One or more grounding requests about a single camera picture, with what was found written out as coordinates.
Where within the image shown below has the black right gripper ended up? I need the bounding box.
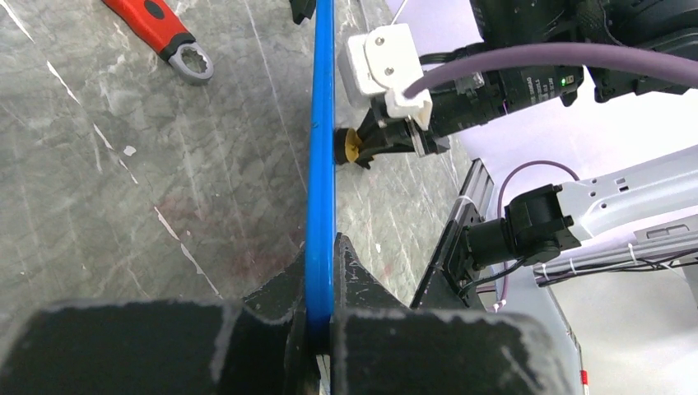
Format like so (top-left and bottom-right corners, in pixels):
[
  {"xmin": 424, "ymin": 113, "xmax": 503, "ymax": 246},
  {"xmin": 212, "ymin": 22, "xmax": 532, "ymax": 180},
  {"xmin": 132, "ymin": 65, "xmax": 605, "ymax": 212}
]
[{"xmin": 356, "ymin": 66, "xmax": 584, "ymax": 170}]

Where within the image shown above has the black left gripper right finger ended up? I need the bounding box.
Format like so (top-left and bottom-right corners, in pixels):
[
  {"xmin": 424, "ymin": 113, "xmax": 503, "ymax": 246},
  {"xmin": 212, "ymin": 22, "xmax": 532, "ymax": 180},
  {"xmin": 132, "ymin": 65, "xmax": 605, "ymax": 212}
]
[{"xmin": 329, "ymin": 234, "xmax": 573, "ymax": 394}]

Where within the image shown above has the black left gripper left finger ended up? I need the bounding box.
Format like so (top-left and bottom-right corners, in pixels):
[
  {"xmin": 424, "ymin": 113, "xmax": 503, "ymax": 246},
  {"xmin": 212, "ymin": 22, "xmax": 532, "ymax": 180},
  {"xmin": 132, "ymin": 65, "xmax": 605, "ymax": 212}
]
[{"xmin": 1, "ymin": 257, "xmax": 319, "ymax": 394}]

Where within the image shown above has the yellow black whiteboard eraser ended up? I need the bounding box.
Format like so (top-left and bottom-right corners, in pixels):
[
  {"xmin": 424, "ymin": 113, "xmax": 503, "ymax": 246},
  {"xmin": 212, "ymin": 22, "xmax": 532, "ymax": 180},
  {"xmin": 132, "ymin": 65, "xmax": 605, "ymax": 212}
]
[{"xmin": 333, "ymin": 128, "xmax": 362, "ymax": 165}]

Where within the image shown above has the blue framed whiteboard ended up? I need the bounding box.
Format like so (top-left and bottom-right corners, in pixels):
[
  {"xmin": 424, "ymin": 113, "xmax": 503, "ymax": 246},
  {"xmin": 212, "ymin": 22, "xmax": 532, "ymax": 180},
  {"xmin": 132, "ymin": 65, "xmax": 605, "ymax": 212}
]
[{"xmin": 305, "ymin": 1, "xmax": 336, "ymax": 339}]

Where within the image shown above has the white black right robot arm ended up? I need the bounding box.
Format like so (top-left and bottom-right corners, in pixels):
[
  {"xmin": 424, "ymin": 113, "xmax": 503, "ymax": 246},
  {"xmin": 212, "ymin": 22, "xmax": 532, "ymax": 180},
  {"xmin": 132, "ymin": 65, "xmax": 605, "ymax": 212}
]
[{"xmin": 351, "ymin": 81, "xmax": 697, "ymax": 265}]

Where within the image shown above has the black whiteboard stand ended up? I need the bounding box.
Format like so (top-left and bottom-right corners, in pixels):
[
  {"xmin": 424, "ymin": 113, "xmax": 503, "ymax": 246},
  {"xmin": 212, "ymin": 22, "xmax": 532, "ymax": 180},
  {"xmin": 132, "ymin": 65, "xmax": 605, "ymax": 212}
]
[{"xmin": 289, "ymin": 0, "xmax": 317, "ymax": 25}]

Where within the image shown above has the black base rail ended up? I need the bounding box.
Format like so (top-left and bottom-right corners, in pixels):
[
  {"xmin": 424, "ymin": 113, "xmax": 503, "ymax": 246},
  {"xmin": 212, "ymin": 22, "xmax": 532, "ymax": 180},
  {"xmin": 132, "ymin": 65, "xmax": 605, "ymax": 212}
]
[{"xmin": 410, "ymin": 159, "xmax": 494, "ymax": 310}]

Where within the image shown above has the red handled adjustable wrench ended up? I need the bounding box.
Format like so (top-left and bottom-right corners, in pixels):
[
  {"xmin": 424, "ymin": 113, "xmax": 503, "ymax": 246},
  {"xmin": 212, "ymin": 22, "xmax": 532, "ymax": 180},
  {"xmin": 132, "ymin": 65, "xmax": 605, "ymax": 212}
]
[{"xmin": 103, "ymin": 0, "xmax": 214, "ymax": 86}]

